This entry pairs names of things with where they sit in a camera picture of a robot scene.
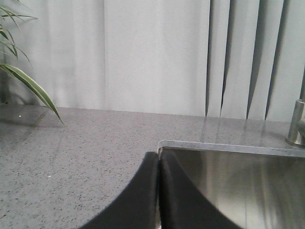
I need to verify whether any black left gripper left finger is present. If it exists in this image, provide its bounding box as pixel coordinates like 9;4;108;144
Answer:
83;152;159;229

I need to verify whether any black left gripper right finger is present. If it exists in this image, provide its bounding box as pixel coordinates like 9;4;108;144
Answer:
159;151;240;229

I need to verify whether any stainless steel sink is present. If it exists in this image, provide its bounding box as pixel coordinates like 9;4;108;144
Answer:
158;140;305;229

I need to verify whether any chrome kitchen faucet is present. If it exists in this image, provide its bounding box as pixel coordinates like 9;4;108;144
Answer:
285;99;305;148

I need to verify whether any white pleated curtain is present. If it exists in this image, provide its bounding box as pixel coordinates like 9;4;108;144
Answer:
0;0;305;122

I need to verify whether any green potted plant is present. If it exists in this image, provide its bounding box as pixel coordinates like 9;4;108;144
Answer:
0;4;62;121

